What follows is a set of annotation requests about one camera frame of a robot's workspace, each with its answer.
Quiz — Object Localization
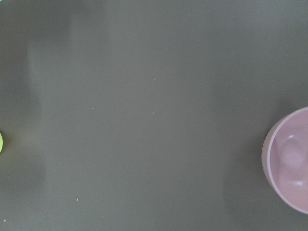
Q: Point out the yellow plastic cup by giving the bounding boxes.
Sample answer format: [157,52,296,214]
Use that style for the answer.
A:
[0,133,3,153]

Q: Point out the small pink bowl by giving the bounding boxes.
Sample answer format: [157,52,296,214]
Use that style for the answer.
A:
[261,107,308,214]

